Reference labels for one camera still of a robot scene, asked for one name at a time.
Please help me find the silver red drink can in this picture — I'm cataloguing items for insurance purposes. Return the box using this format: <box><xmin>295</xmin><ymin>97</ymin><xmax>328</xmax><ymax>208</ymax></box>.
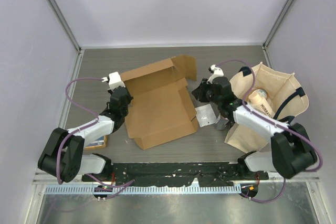
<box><xmin>215</xmin><ymin>115</ymin><xmax>234</xmax><ymax>131</ymax></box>

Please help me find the aluminium frame rail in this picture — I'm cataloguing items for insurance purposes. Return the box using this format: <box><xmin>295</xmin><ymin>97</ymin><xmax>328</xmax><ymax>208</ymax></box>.
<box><xmin>33</xmin><ymin>162</ymin><xmax>321</xmax><ymax>184</ymax></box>

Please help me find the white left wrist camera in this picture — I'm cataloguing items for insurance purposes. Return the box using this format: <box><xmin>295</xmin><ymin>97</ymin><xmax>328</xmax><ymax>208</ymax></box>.
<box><xmin>101</xmin><ymin>72</ymin><xmax>125</xmax><ymax>91</ymax></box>

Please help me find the beige canvas tote bag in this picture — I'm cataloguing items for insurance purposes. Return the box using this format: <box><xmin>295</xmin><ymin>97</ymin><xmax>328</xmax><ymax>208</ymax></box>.
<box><xmin>224</xmin><ymin>63</ymin><xmax>309</xmax><ymax>153</ymax></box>

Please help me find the purple cable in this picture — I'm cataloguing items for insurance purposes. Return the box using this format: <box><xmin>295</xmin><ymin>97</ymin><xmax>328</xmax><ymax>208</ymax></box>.
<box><xmin>56</xmin><ymin>77</ymin><xmax>136</xmax><ymax>199</ymax></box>
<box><xmin>209</xmin><ymin>60</ymin><xmax>324</xmax><ymax>204</ymax></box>

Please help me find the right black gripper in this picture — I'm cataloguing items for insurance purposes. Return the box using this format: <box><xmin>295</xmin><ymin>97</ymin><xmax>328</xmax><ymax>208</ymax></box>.
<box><xmin>192</xmin><ymin>78</ymin><xmax>222</xmax><ymax>105</ymax></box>

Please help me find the yellow sponge with blue label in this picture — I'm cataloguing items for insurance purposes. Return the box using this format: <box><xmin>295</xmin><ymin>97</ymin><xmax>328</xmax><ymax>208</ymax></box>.
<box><xmin>85</xmin><ymin>136</ymin><xmax>107</xmax><ymax>150</ymax></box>

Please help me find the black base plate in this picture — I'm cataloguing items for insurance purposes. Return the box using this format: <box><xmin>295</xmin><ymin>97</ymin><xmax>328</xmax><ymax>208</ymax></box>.
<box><xmin>93</xmin><ymin>162</ymin><xmax>269</xmax><ymax>187</ymax></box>

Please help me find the brown cardboard box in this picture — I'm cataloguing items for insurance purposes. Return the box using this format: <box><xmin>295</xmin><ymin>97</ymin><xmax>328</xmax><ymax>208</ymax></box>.
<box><xmin>121</xmin><ymin>55</ymin><xmax>198</xmax><ymax>150</ymax></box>

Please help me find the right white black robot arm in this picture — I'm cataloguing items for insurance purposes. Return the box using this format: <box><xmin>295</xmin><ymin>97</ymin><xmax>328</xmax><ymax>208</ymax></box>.
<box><xmin>192</xmin><ymin>77</ymin><xmax>323</xmax><ymax>179</ymax></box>

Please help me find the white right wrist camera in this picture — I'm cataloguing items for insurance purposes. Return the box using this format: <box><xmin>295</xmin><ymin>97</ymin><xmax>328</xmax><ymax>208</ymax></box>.
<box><xmin>207</xmin><ymin>65</ymin><xmax>224</xmax><ymax>84</ymax></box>

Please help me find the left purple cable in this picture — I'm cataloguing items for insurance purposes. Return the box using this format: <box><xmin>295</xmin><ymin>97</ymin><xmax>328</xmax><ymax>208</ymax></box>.
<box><xmin>56</xmin><ymin>77</ymin><xmax>136</xmax><ymax>199</ymax></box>

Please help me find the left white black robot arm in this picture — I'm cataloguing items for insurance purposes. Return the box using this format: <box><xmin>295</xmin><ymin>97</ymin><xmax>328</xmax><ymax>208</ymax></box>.
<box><xmin>38</xmin><ymin>86</ymin><xmax>132</xmax><ymax>183</ymax></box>

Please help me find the clear plastic sachet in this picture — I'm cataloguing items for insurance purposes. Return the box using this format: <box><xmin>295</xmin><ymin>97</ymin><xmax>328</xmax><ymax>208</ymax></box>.
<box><xmin>195</xmin><ymin>104</ymin><xmax>217</xmax><ymax>127</ymax></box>

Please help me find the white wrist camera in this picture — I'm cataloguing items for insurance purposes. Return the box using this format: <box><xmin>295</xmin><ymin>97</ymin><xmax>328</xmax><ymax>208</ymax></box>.
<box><xmin>207</xmin><ymin>65</ymin><xmax>224</xmax><ymax>84</ymax></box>
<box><xmin>101</xmin><ymin>72</ymin><xmax>125</xmax><ymax>91</ymax></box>

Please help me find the peach tube in bag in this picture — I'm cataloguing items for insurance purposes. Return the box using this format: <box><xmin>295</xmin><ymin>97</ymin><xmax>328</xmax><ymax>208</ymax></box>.
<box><xmin>248</xmin><ymin>89</ymin><xmax>275</xmax><ymax>118</ymax></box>

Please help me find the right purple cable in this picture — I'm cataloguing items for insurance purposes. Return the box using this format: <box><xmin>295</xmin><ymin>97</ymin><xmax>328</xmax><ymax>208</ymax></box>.
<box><xmin>209</xmin><ymin>60</ymin><xmax>324</xmax><ymax>204</ymax></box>

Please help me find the perforated cable duct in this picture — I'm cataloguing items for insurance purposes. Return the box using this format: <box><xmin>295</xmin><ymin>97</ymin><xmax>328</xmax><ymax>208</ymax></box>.
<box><xmin>45</xmin><ymin>184</ymin><xmax>241</xmax><ymax>195</ymax></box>

